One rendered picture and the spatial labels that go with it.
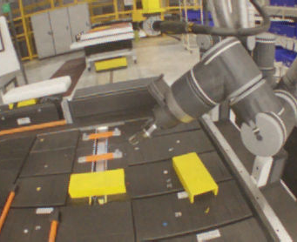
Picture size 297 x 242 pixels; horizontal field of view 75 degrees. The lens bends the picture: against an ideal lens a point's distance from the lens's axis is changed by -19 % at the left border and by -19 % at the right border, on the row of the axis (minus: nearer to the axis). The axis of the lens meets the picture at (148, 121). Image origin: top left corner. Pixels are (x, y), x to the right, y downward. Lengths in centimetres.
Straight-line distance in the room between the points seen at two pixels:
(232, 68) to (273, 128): 15
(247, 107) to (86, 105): 73
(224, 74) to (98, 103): 66
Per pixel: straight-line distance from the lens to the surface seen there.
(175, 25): 83
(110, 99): 101
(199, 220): 55
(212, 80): 49
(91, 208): 61
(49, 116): 109
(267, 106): 49
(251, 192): 65
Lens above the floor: 145
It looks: 28 degrees down
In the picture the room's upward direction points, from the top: 7 degrees counter-clockwise
